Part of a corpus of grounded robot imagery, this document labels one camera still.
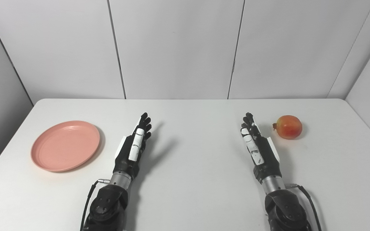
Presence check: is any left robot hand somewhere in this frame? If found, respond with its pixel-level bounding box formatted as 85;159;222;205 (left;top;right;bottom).
113;112;152;181

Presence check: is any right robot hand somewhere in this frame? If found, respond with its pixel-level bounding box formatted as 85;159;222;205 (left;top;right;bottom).
241;112;282;184

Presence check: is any red yellow pomegranate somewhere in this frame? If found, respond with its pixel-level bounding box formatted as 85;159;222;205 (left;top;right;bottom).
272;115;303;140

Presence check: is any pink plate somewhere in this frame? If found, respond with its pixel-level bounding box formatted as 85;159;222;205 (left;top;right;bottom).
31;120;101;172

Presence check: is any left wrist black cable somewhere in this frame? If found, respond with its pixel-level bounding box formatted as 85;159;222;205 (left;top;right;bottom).
80;179;111;231

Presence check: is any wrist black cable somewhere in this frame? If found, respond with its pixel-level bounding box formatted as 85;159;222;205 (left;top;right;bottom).
285;184;322;231
80;179;111;231

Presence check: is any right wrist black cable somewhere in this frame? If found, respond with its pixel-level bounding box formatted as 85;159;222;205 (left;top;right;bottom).
285;184;322;231

